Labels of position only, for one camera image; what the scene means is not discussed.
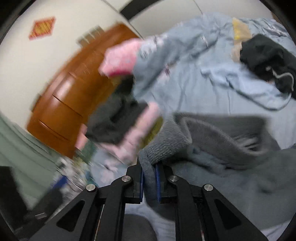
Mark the brown wooden headboard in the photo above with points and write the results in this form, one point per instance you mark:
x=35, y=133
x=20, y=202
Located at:
x=74, y=93

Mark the white wardrobe with black stripe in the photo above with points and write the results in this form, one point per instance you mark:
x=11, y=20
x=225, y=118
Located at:
x=155, y=17

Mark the pink fluffy pillow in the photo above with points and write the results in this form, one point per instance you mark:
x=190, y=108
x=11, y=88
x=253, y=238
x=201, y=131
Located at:
x=120, y=59

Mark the grey wall switch panel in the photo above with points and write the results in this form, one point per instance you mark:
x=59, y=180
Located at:
x=90, y=36

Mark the light blue shirt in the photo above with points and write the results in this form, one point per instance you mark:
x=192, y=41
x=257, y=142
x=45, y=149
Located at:
x=237, y=77

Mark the blue floral bed duvet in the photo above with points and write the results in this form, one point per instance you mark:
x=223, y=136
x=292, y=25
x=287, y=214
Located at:
x=213, y=98

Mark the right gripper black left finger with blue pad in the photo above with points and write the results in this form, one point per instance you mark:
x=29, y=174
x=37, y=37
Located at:
x=96, y=213

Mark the red diamond wall decoration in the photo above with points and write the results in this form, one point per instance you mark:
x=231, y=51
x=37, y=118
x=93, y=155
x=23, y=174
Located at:
x=42, y=28

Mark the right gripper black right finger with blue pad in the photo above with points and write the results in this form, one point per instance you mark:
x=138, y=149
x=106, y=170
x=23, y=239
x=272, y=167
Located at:
x=202, y=213

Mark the black fleece hoodie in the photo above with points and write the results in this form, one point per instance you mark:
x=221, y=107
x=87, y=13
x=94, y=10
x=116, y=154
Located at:
x=270, y=61

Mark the yellow beige garment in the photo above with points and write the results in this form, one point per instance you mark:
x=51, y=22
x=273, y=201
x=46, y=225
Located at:
x=241, y=34

